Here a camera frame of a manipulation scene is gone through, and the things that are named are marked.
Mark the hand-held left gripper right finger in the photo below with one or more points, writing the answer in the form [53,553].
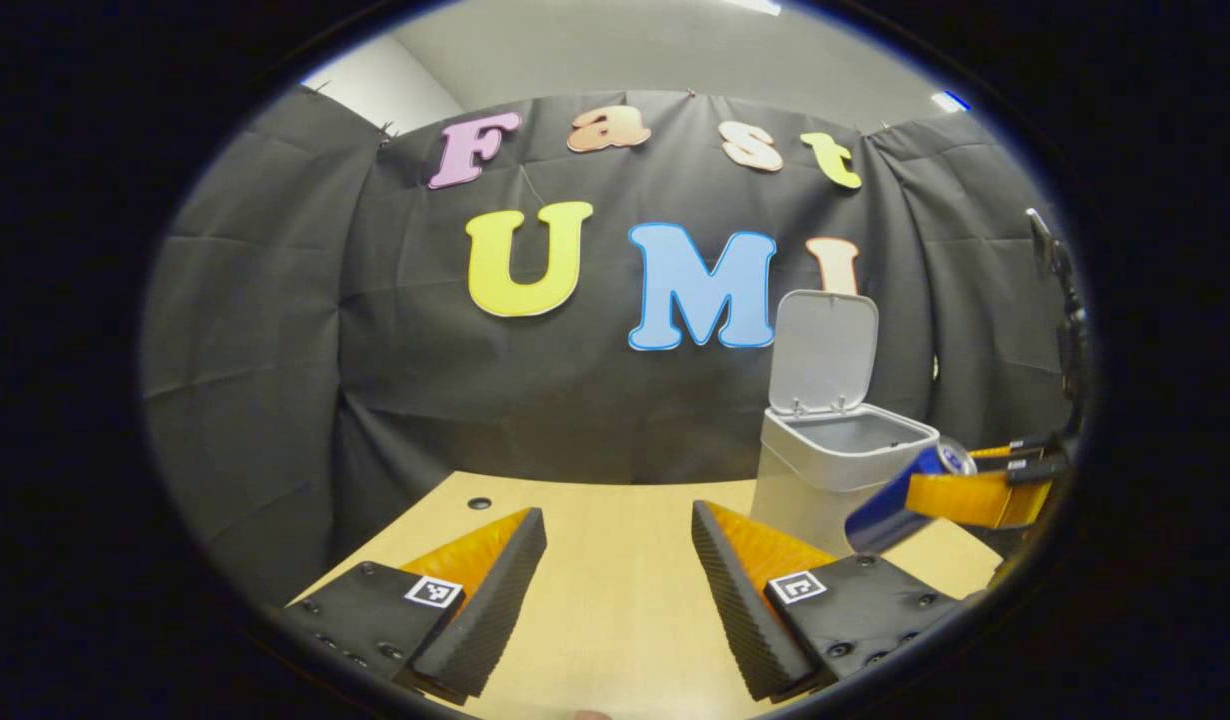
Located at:
[735,610]

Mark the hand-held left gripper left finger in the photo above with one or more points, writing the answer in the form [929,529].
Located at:
[485,620]

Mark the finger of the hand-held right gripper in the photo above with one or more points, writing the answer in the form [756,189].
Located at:
[975,498]
[1015,450]

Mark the blue pop can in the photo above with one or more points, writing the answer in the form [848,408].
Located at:
[880,520]

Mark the white desktop garbage bin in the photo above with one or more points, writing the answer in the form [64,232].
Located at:
[825,350]

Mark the wooden desktop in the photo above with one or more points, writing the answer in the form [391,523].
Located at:
[615,600]

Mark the black backdrop cloth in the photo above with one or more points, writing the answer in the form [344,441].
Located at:
[425,400]

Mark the small ceiling light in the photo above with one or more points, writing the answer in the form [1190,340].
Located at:
[950,101]

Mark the large ceiling light panel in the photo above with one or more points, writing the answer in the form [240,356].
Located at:
[753,6]

